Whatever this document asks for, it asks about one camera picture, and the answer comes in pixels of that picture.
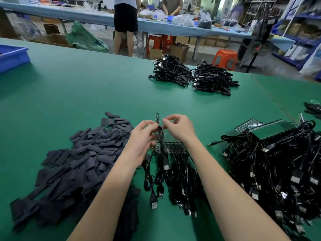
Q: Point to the person's left hand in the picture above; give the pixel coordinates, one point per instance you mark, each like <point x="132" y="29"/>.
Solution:
<point x="139" y="143"/>

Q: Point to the person's right hand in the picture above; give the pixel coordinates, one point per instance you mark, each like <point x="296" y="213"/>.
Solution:
<point x="183" y="128"/>

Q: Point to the pile of black sleeve strips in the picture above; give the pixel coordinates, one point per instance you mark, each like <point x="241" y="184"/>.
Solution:
<point x="75" y="173"/>

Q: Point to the person's left forearm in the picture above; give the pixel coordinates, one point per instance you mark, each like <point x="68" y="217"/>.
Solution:
<point x="108" y="203"/>

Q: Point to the person's right forearm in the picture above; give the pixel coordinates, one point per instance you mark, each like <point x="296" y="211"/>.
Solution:
<point x="230" y="198"/>

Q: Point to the brown cardboard box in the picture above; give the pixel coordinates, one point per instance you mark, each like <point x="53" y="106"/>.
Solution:
<point x="179" y="51"/>

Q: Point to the orange plastic stool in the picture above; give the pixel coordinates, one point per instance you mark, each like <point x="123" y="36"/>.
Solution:
<point x="225" y="57"/>

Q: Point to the green circuit board panel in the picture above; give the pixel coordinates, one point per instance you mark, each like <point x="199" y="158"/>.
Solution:
<point x="271" y="129"/>

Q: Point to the red plastic stool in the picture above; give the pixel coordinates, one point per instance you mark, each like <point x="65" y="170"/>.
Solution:
<point x="156" y="41"/>

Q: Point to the green plastic bag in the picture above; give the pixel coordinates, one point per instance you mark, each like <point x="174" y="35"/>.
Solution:
<point x="83" y="40"/>

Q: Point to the black tripod stand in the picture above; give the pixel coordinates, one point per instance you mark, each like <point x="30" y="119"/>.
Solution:
<point x="261" y="27"/>

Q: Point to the open cardboard box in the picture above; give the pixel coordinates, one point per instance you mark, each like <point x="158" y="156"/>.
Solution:
<point x="50" y="40"/>

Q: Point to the white plastic bag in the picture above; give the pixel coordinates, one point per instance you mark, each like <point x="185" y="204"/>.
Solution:
<point x="312" y="60"/>

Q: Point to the long blue work table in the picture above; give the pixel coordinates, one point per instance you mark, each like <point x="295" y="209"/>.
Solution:
<point x="60" y="13"/>

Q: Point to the blue plastic bin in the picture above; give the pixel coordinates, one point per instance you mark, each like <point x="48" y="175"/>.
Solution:
<point x="12" y="56"/>

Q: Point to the blue metal shelving rack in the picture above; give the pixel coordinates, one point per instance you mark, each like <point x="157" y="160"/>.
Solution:
<point x="301" y="27"/>

